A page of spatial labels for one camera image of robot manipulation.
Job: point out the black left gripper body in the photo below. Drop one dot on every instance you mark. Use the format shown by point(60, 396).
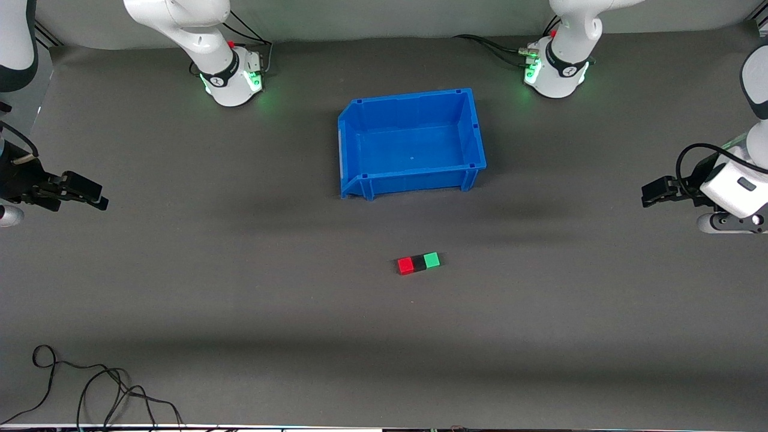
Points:
point(684, 188)

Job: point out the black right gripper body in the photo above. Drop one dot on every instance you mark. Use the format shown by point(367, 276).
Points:
point(23, 183)

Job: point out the green cube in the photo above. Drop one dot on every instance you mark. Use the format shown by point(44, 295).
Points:
point(432, 260)

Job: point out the red cube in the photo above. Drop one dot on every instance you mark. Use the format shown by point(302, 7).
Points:
point(405, 266)

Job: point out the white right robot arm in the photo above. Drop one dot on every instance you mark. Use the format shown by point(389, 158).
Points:
point(210, 48)

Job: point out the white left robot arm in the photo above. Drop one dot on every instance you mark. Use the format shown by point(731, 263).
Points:
point(564, 66)

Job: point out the black cube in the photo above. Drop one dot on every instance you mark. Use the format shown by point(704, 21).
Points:
point(419, 263)

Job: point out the blue plastic storage bin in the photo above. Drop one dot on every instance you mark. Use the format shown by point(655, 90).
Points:
point(414, 150)

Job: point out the dark grey table mat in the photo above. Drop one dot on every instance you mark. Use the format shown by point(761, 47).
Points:
point(360, 330)

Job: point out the black aluminium frame rail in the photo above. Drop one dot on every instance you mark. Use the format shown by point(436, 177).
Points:
point(759, 23)
point(48, 36)

